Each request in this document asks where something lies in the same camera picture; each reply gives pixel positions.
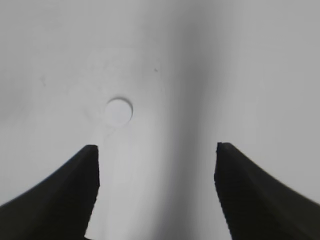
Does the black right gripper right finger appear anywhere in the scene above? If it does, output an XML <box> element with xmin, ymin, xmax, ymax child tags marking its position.
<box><xmin>214</xmin><ymin>142</ymin><xmax>320</xmax><ymax>240</ymax></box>

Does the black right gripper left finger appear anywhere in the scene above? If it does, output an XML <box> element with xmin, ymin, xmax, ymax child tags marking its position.
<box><xmin>0</xmin><ymin>145</ymin><xmax>100</xmax><ymax>240</ymax></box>

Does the white bottle cap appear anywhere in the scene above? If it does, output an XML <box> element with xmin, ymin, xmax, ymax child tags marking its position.
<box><xmin>104</xmin><ymin>97</ymin><xmax>134</xmax><ymax>128</ymax></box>

